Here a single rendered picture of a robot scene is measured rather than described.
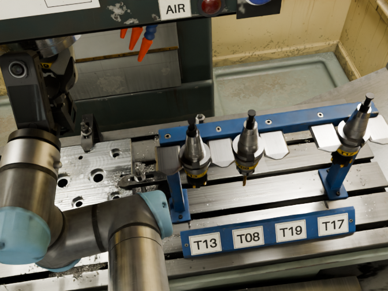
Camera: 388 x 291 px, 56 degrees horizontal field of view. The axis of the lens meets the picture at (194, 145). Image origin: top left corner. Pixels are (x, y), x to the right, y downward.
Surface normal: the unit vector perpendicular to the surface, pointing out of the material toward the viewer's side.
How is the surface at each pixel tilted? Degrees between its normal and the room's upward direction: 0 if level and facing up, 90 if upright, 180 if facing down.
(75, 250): 63
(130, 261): 22
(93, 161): 0
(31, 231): 50
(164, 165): 0
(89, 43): 90
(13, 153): 12
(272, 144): 0
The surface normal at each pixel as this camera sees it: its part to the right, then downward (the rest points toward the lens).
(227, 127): -0.06, -0.59
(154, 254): 0.62, -0.73
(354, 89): -0.46, -0.48
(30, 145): 0.27, -0.55
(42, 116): 0.08, 0.41
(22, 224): 0.48, -0.48
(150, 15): 0.13, 0.80
